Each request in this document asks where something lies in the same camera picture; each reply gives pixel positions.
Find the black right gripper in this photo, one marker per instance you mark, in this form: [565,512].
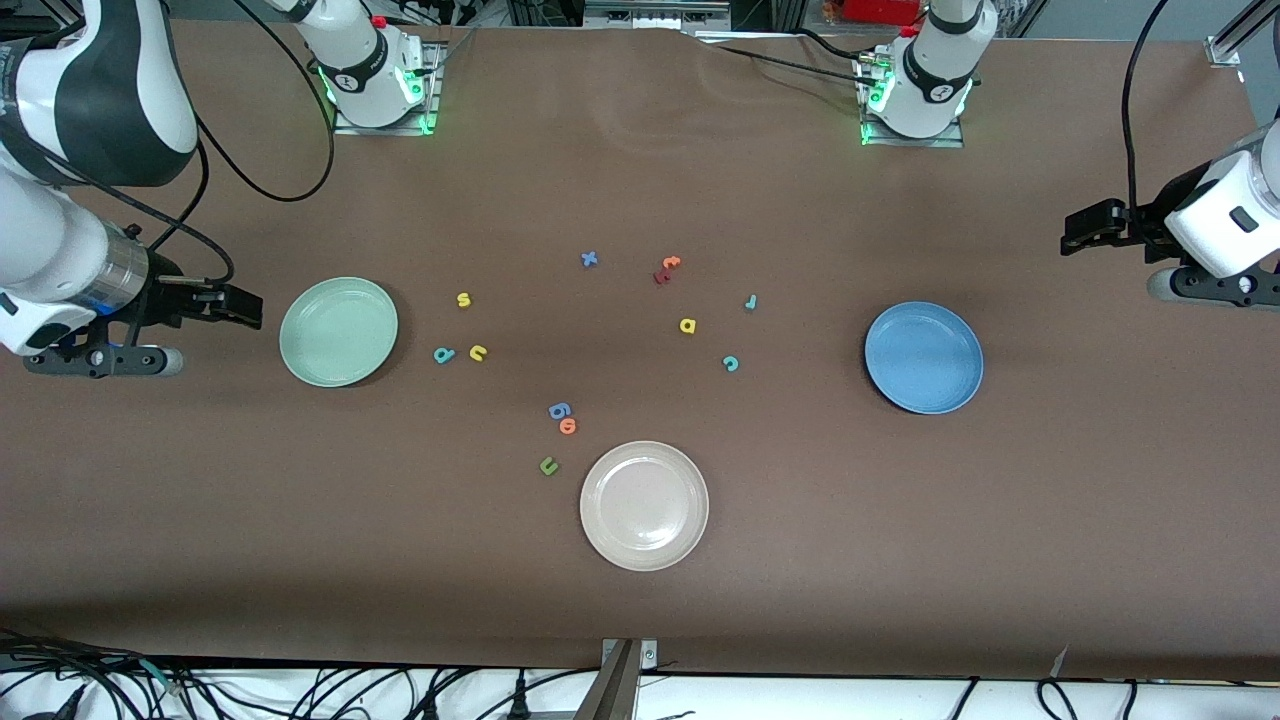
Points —
[166,297]

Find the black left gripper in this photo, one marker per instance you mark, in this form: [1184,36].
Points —
[1147,221]

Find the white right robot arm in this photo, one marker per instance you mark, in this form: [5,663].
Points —
[90,90]

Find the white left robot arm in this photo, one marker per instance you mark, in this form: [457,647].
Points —
[935,80]

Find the pale green plate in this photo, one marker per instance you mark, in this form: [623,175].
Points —
[338,332]

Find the blue plate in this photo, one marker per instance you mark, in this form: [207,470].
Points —
[923,357]

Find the red box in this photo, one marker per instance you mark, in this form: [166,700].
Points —
[880,10]

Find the brown table cover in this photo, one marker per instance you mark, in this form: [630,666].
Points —
[900,550]

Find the beige plate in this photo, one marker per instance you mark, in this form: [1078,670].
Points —
[644,505]

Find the grey metal box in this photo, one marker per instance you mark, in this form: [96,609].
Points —
[655,12]

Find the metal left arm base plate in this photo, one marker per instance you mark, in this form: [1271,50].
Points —
[950,142]

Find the aluminium frame profile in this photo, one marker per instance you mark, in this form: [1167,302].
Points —
[1235,40]

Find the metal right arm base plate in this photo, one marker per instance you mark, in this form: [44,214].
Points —
[433,80]

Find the small metal bracket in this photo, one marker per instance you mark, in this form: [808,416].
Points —
[648,655]

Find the aluminium post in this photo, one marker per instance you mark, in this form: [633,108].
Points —
[610,695]

